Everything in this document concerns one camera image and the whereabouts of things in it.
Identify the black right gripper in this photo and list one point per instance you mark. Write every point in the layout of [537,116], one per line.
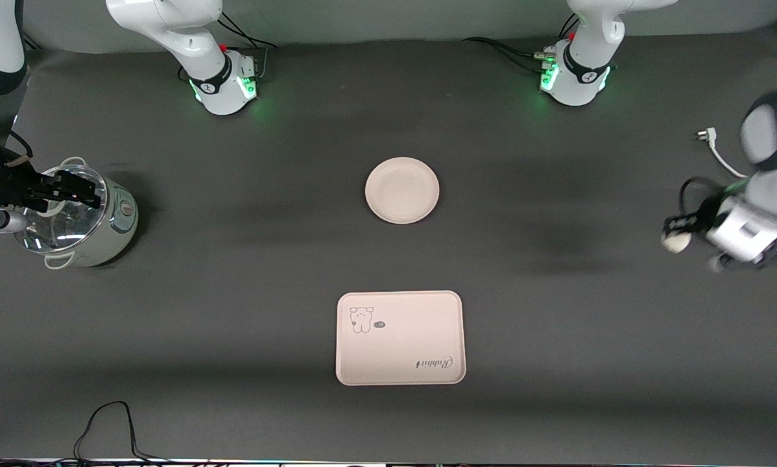
[13,183]

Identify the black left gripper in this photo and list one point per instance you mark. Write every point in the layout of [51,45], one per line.
[707,212]

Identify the small white bun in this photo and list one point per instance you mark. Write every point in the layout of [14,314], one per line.
[676,242]

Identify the round beige plate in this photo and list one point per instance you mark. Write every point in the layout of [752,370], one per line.
[401,191]

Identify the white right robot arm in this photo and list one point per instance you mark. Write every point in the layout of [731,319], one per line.
[215,71]

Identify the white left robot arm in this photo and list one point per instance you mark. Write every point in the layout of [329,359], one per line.
[774,130]

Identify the beige rectangular tray with print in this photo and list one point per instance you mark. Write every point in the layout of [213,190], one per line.
[399,344]

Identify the glass pot lid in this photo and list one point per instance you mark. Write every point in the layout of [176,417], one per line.
[64,227]

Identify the pale green electric cooking pot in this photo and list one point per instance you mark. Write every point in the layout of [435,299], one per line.
[113,227]

